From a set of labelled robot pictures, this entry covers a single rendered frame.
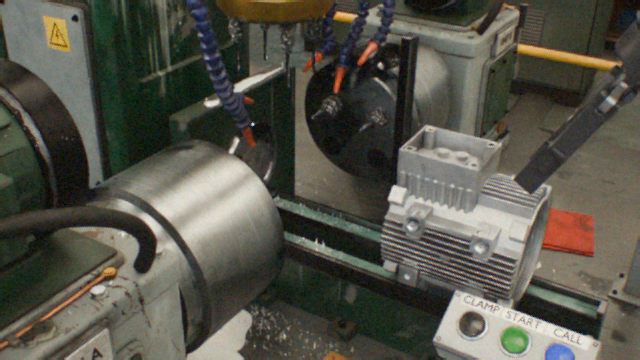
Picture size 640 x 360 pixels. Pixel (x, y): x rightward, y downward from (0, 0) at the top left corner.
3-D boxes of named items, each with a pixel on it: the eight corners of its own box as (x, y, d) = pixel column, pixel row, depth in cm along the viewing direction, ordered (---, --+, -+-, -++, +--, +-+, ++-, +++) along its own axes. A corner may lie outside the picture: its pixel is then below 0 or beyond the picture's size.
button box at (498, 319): (436, 355, 86) (430, 340, 82) (459, 304, 89) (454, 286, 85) (580, 414, 78) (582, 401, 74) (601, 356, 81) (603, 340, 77)
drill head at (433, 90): (278, 177, 143) (277, 56, 131) (375, 109, 173) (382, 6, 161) (392, 214, 131) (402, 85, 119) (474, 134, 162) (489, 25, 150)
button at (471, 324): (455, 335, 83) (454, 329, 81) (465, 312, 84) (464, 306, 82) (480, 344, 81) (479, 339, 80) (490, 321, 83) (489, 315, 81)
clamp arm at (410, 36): (386, 175, 127) (397, 35, 115) (394, 168, 130) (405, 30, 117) (404, 180, 126) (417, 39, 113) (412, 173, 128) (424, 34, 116)
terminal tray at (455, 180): (394, 193, 106) (397, 150, 103) (422, 165, 114) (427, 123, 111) (471, 217, 101) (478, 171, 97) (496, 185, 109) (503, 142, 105)
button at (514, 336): (497, 351, 80) (496, 346, 79) (507, 327, 82) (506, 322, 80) (523, 361, 79) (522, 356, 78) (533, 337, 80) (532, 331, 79)
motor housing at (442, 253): (375, 292, 110) (383, 183, 101) (424, 234, 125) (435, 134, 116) (501, 338, 101) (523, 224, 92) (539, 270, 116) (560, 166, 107)
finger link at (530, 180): (569, 157, 85) (567, 159, 85) (532, 193, 90) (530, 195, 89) (549, 140, 86) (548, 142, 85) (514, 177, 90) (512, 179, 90)
